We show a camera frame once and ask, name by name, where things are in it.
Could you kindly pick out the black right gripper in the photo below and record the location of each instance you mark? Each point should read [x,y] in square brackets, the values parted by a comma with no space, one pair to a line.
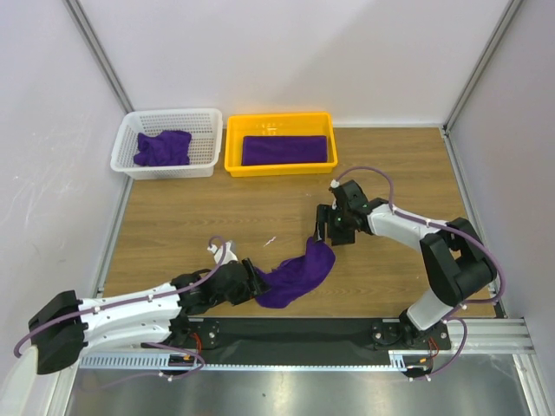
[331,223]

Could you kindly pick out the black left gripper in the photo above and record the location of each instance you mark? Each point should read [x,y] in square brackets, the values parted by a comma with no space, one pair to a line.
[251,286]

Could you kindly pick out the purple towel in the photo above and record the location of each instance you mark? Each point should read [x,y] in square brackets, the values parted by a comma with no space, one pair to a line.
[282,150]
[169,148]
[297,276]

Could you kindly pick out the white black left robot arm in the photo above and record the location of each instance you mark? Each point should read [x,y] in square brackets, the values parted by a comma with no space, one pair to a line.
[69,327]

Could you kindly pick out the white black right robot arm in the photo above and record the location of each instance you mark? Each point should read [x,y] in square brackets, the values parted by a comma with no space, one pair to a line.
[455,260]

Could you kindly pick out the white scrap on table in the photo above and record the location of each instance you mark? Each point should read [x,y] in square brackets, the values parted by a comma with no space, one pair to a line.
[271,240]

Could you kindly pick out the yellow plastic tray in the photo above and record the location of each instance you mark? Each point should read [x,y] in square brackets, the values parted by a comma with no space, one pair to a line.
[288,124]

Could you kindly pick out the purple towel in basket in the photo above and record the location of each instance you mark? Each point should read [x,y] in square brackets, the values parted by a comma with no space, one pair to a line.
[169,148]

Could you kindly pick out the white perforated plastic basket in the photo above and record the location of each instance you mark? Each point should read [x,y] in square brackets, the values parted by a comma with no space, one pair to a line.
[204,124]

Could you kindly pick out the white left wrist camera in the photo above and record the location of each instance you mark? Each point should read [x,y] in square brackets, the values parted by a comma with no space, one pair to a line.
[223,254]

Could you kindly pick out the white slotted cable duct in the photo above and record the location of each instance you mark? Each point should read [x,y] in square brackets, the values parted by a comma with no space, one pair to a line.
[168,362]

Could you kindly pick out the aluminium frame rail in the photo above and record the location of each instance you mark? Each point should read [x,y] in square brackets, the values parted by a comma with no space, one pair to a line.
[473,336]

